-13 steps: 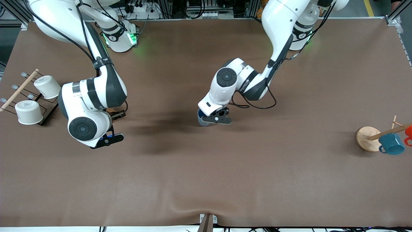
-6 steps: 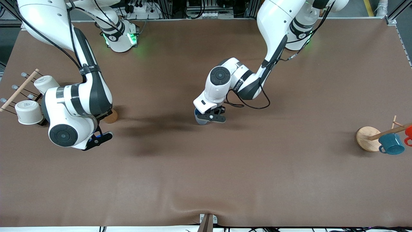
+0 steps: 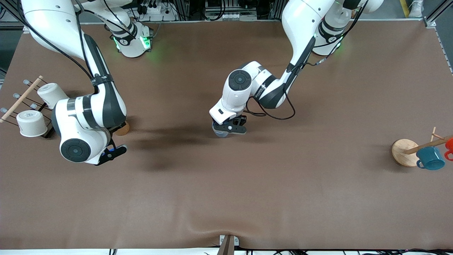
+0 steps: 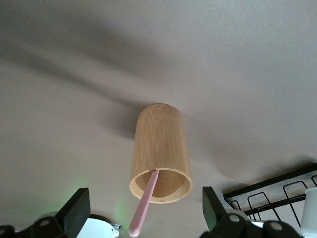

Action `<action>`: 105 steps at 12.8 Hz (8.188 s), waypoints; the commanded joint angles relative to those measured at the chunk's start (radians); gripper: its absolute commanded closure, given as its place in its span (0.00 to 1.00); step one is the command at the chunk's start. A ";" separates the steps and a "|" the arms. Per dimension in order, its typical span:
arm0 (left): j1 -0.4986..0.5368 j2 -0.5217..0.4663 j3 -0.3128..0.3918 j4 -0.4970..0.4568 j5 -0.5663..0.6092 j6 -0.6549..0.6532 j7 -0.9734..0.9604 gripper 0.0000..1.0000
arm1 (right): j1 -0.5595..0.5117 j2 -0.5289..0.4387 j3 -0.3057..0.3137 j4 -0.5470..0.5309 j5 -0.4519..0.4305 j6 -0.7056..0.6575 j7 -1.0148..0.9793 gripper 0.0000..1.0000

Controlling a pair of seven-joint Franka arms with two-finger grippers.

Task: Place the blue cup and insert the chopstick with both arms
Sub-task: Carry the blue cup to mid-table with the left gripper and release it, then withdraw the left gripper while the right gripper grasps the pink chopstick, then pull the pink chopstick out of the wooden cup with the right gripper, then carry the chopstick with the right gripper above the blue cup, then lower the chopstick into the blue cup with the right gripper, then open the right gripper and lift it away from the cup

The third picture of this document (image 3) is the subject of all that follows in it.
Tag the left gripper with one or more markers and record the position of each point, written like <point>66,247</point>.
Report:
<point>242,120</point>

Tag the blue plastic cup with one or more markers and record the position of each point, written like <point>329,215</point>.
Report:
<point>221,134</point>

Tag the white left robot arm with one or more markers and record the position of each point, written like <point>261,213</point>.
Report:
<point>300,24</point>

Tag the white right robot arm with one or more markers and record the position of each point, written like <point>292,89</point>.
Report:
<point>88,113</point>

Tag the brown wooden cup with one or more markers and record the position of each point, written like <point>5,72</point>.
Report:
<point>124,130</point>

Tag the white paper cup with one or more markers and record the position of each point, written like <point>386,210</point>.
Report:
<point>53,94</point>
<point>32,124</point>

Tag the white terminal strip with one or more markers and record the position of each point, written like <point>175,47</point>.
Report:
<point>240,16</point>

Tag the white power strip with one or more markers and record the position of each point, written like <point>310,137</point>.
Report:
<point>159,16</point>

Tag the wooden mug tree stand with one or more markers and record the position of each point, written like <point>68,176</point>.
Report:
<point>403,152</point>

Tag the blue enamel mug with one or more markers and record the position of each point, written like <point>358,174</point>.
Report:
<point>430,157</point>

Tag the red enamel mug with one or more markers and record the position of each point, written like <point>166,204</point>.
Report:
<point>450,144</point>

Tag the white sneaker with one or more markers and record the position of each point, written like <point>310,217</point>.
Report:
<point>416,9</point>

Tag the metal table clamp bracket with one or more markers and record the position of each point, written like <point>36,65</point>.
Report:
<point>226,244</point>

